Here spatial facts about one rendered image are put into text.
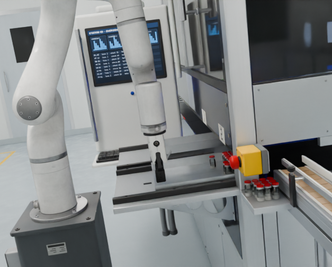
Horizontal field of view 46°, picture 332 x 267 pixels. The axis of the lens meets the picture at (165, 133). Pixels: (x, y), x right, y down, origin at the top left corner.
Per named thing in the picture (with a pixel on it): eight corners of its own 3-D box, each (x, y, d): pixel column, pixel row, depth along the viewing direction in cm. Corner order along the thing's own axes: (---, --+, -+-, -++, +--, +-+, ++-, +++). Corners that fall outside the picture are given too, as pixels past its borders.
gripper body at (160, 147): (167, 130, 122) (171, 164, 125) (164, 124, 132) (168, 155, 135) (143, 133, 122) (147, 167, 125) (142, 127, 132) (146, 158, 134)
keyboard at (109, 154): (171, 145, 213) (171, 141, 212) (173, 152, 199) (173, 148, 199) (99, 155, 212) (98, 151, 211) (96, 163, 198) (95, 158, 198)
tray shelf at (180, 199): (216, 139, 191) (216, 135, 191) (263, 191, 123) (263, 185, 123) (120, 153, 189) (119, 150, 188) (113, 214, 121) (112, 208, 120)
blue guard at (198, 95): (172, 87, 313) (169, 64, 309) (233, 149, 124) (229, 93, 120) (171, 87, 313) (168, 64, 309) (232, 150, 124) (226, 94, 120)
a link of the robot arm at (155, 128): (167, 123, 122) (168, 132, 123) (164, 118, 131) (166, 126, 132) (140, 127, 122) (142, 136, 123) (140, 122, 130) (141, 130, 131)
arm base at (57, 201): (23, 227, 121) (10, 170, 116) (37, 203, 139) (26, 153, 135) (84, 217, 122) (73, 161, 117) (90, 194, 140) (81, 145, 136)
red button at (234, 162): (241, 165, 115) (240, 152, 115) (245, 169, 112) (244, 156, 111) (229, 167, 115) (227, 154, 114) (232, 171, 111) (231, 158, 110)
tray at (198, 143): (218, 138, 186) (218, 131, 185) (232, 152, 161) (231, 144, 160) (148, 148, 184) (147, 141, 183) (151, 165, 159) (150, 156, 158)
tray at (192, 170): (237, 158, 153) (236, 149, 152) (258, 180, 128) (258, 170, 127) (152, 170, 151) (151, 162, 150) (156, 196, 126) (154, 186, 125)
